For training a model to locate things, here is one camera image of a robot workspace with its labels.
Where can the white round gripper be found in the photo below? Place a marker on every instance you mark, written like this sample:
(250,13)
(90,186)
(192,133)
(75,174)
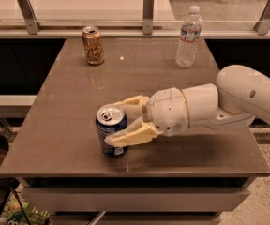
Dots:
(168,110)

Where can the blue pepsi can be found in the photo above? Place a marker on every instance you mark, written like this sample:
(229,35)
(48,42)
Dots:
(110,119)

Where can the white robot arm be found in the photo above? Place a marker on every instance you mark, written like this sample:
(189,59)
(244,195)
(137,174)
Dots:
(239,95)

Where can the orange soda can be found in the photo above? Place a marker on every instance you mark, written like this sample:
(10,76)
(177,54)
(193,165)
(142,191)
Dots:
(93,45)

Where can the clear plastic water bottle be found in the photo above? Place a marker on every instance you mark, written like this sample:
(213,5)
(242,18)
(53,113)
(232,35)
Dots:
(189,36)

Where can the grey cabinet drawer front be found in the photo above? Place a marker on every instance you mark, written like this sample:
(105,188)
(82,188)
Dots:
(135,199)

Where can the glass railing panel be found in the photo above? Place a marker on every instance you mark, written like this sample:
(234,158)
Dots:
(243,13)

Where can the green snack bag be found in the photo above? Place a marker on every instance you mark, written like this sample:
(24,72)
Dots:
(24,213)

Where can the middle metal glass bracket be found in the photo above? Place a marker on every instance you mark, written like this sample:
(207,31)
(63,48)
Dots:
(147,16)

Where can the metal glass bracket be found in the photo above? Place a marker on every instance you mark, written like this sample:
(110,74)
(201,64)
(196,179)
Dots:
(31,23)
(147,16)
(262,26)

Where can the left metal glass bracket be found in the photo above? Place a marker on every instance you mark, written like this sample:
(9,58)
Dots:
(31,23)

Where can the right metal glass bracket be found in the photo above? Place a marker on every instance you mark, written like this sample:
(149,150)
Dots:
(262,26)

